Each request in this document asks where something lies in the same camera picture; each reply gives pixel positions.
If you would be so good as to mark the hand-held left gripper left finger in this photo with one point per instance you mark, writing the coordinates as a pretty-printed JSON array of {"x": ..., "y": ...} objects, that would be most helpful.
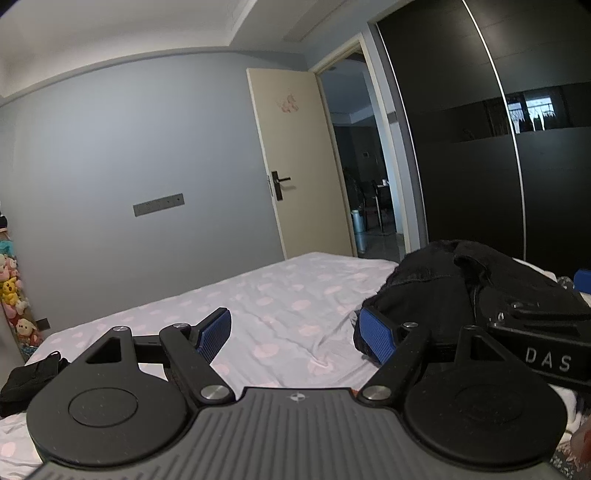
[{"x": 214, "y": 333}]

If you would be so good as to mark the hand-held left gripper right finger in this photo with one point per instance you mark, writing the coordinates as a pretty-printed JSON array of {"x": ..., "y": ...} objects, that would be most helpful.
[{"x": 376, "y": 337}]

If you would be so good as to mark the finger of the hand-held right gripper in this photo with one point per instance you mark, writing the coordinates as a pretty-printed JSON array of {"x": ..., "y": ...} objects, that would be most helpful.
[
  {"x": 545, "y": 314},
  {"x": 583, "y": 281}
]

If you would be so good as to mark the black jeans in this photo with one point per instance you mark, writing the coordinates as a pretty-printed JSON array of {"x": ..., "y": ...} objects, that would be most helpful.
[{"x": 429, "y": 277}]

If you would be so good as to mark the bed with polka dot sheet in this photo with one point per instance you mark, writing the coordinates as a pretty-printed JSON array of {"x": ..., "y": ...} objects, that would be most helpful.
[{"x": 286, "y": 300}]

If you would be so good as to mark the dark chair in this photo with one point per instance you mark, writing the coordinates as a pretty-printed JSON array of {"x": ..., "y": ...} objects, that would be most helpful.
[{"x": 381, "y": 203}]

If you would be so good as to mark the black sliding wardrobe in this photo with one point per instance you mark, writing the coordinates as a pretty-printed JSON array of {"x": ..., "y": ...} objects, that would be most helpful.
[{"x": 461, "y": 138}]

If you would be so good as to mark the folded black pants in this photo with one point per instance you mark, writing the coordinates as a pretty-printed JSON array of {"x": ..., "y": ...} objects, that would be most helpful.
[{"x": 32, "y": 381}]

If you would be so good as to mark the cream door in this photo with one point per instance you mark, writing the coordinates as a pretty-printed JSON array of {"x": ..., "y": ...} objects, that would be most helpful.
[{"x": 295, "y": 147}]

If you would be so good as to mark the pile of stuffed toys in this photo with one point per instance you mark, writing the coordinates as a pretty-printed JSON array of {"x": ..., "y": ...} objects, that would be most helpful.
[{"x": 11, "y": 290}]

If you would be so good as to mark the pink door sticker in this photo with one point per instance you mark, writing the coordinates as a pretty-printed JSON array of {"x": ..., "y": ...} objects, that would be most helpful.
[{"x": 287, "y": 103}]

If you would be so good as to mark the grey wall socket panel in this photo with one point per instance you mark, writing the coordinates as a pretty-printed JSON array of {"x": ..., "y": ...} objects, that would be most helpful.
[{"x": 158, "y": 204}]

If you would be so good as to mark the small black wall socket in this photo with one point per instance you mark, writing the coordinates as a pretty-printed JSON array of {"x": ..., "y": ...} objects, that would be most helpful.
[{"x": 42, "y": 324}]

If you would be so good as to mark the white door frame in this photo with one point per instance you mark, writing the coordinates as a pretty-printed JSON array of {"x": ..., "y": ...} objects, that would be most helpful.
[{"x": 395, "y": 161}]

